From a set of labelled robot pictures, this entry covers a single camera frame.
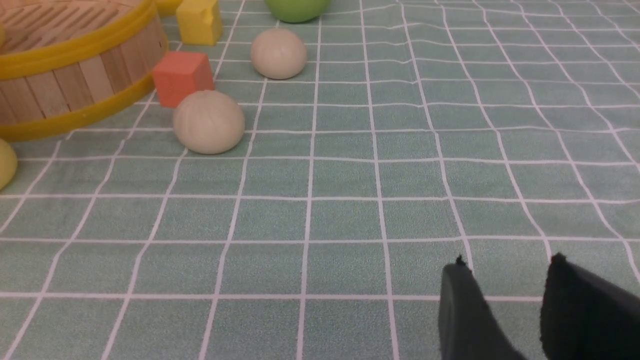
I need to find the white bun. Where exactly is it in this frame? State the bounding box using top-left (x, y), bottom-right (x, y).
top-left (173, 89), bottom-right (246, 155)
top-left (250, 27), bottom-right (307, 80)

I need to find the yellow bun front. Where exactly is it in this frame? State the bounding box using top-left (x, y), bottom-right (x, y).
top-left (0, 139), bottom-right (18, 191)

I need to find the orange cube block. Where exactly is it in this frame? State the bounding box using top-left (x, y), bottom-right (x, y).
top-left (152, 51), bottom-right (215, 109)

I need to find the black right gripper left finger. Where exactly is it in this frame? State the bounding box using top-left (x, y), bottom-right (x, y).
top-left (438, 255), bottom-right (525, 360)

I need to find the yellow cube block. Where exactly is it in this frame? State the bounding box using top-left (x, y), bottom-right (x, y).
top-left (176, 0), bottom-right (224, 46)

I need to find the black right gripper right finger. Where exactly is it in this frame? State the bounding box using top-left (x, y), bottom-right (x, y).
top-left (540, 253), bottom-right (640, 360)

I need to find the green checkered tablecloth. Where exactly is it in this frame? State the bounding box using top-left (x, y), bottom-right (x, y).
top-left (1, 0), bottom-right (639, 360)

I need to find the green apple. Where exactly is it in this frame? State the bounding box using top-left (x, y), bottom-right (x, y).
top-left (264, 0), bottom-right (332, 24)

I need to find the bamboo steamer tray yellow rim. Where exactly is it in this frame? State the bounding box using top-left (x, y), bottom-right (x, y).
top-left (1, 0), bottom-right (169, 142)

